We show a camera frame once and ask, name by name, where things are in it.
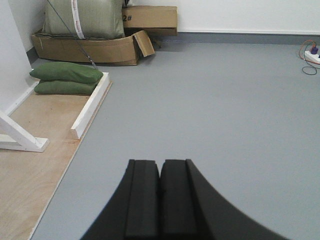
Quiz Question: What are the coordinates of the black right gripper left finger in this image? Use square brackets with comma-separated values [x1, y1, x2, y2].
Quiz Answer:
[82, 159, 159, 240]

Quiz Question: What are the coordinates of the cardboard box marked 2# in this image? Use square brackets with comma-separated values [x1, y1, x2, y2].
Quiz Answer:
[122, 5, 178, 36]

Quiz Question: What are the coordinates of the large olive woven sack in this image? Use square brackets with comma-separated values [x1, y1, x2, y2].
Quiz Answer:
[42, 0, 125, 40]

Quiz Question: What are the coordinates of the lower green sandbag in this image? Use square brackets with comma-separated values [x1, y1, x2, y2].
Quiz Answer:
[34, 80, 98, 95]

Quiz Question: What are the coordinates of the steel guy wire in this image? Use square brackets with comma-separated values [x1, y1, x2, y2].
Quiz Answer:
[46, 0, 99, 71]

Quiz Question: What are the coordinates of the blue power plug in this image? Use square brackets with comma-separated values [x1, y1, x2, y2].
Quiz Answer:
[310, 46, 319, 55]

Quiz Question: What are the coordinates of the green sandbag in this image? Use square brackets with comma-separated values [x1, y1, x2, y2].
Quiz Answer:
[34, 80, 98, 95]
[29, 61, 103, 84]

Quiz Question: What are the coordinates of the white wooden edge beam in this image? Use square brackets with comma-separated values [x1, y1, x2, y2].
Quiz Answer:
[69, 72, 112, 140]

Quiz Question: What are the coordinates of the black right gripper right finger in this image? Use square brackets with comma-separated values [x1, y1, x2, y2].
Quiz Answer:
[160, 159, 284, 240]

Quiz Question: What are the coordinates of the white wooden brace frame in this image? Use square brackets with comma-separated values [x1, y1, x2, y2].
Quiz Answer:
[0, 111, 50, 153]

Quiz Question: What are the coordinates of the white power strip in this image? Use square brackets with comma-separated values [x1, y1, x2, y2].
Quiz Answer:
[304, 50, 320, 65]

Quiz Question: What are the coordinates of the plywood base platform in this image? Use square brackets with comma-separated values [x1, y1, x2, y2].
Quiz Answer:
[0, 82, 113, 240]

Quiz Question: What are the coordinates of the upper green sandbag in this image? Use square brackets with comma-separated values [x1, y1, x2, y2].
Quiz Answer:
[29, 61, 103, 84]

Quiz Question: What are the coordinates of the flattened open cardboard box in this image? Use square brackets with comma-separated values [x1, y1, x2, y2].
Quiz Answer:
[31, 30, 155, 66]

